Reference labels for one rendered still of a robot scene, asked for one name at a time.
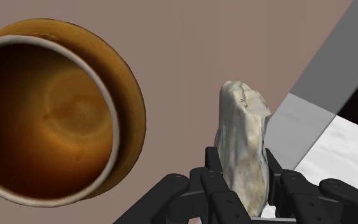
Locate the brown glazed ceramic bowl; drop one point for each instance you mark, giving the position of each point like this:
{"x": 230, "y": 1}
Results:
{"x": 51, "y": 121}

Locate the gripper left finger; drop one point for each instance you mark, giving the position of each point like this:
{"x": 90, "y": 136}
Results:
{"x": 216, "y": 192}

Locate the white stone-like object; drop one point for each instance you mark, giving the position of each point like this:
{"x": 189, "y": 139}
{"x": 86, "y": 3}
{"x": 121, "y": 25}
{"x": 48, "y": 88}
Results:
{"x": 243, "y": 145}

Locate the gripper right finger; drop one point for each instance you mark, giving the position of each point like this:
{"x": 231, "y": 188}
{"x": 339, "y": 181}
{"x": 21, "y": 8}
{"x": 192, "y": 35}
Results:
{"x": 302, "y": 195}

